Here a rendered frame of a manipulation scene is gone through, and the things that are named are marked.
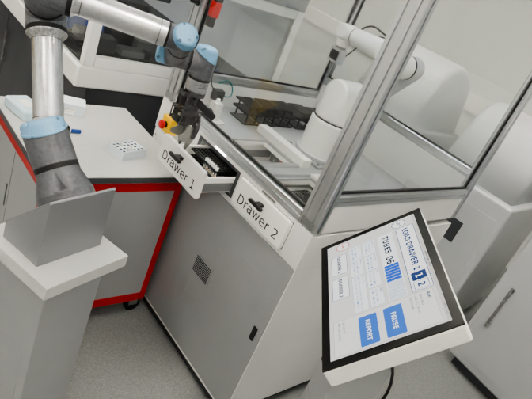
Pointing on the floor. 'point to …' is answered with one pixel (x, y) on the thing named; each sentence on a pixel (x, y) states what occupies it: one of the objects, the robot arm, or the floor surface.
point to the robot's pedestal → (47, 317)
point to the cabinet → (233, 302)
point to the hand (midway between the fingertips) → (184, 142)
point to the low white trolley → (157, 199)
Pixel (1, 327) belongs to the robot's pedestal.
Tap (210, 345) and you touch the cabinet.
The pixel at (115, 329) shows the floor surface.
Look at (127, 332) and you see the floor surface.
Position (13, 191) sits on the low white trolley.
